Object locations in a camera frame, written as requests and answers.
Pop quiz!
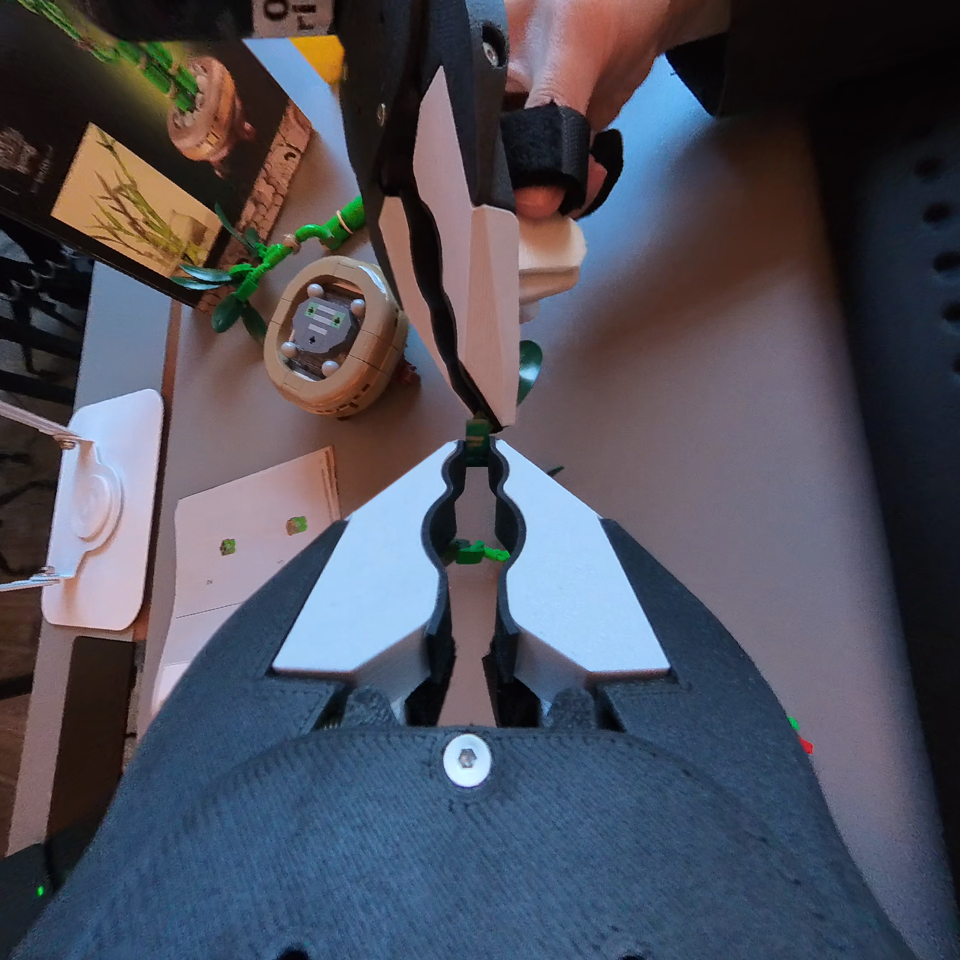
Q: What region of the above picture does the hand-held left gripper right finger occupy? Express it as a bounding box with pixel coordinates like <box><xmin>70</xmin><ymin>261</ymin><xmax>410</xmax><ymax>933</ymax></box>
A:
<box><xmin>491</xmin><ymin>439</ymin><xmax>672</xmax><ymax>714</ymax></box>

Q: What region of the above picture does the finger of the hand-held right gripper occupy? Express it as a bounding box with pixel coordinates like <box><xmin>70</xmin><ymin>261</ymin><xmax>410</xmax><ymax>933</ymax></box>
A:
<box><xmin>411</xmin><ymin>63</ymin><xmax>522</xmax><ymax>429</ymax></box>
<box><xmin>377</xmin><ymin>191</ymin><xmax>485</xmax><ymax>417</ymax></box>

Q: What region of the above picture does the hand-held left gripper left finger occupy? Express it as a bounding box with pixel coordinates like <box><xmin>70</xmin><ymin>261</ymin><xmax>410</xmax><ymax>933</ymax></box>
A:
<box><xmin>270</xmin><ymin>439</ymin><xmax>460</xmax><ymax>714</ymax></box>

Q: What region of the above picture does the green brick bamboo stalk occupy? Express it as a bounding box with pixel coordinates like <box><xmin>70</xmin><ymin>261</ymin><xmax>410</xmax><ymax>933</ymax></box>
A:
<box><xmin>442</xmin><ymin>538</ymin><xmax>511</xmax><ymax>566</ymax></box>
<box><xmin>171</xmin><ymin>193</ymin><xmax>370</xmax><ymax>335</ymax></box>

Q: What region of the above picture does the grey desk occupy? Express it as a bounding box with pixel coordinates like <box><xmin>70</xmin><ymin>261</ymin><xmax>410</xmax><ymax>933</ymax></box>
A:
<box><xmin>7</xmin><ymin>33</ymin><xmax>946</xmax><ymax>960</ymax></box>

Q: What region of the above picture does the person's right hand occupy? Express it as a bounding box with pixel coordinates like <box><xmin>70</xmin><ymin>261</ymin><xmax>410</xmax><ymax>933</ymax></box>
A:
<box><xmin>501</xmin><ymin>0</ymin><xmax>732</xmax><ymax>222</ymax></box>

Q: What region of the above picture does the yellow plastic bin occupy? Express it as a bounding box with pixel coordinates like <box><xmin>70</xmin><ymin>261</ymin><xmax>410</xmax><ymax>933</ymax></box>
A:
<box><xmin>288</xmin><ymin>33</ymin><xmax>348</xmax><ymax>85</ymax></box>

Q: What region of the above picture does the white instruction booklet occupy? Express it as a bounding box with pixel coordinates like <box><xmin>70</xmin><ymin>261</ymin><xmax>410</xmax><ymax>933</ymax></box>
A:
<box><xmin>153</xmin><ymin>446</ymin><xmax>342</xmax><ymax>721</ymax></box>

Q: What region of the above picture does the tan brick-built pot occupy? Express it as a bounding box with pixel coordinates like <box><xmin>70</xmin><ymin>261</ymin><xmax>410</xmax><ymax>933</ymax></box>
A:
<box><xmin>262</xmin><ymin>256</ymin><xmax>412</xmax><ymax>418</ymax></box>

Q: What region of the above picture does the white stand base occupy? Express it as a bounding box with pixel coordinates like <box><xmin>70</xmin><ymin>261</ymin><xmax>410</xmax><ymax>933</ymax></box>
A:
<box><xmin>41</xmin><ymin>388</ymin><xmax>165</xmax><ymax>633</ymax></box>

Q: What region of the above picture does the black bamboo building set box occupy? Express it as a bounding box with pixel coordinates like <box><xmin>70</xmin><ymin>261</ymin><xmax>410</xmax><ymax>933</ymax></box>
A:
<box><xmin>0</xmin><ymin>0</ymin><xmax>316</xmax><ymax>310</ymax></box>

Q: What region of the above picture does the black perforated chair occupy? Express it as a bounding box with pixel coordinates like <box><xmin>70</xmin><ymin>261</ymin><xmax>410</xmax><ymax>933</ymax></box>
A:
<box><xmin>795</xmin><ymin>105</ymin><xmax>960</xmax><ymax>960</ymax></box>

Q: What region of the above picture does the black electronic box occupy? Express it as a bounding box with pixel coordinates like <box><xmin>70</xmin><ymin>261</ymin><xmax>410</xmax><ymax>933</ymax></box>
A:
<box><xmin>0</xmin><ymin>841</ymin><xmax>55</xmax><ymax>935</ymax></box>

